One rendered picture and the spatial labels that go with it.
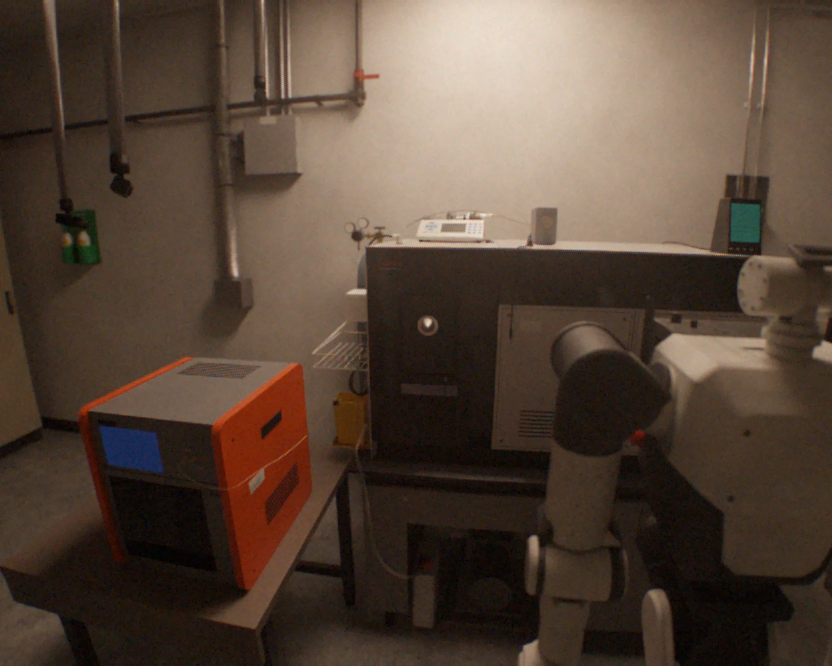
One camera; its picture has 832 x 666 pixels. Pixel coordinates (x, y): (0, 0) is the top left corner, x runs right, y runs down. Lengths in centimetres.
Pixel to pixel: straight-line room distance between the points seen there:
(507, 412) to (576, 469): 84
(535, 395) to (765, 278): 94
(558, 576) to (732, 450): 27
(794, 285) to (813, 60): 256
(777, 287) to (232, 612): 111
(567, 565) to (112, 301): 322
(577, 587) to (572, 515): 10
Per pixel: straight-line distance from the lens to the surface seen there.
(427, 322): 133
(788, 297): 58
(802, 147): 298
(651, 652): 82
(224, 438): 95
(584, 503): 62
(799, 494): 61
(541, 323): 133
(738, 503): 58
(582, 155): 251
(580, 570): 66
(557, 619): 73
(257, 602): 114
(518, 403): 140
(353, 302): 168
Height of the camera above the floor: 151
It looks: 14 degrees down
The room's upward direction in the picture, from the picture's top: straight up
